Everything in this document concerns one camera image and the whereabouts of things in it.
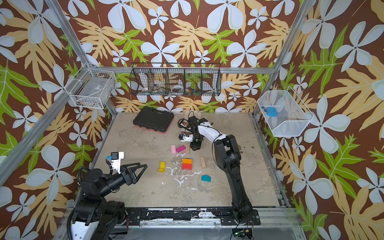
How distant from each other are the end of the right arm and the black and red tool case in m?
0.27

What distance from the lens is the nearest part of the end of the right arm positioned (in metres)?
0.77

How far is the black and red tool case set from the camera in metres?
1.08
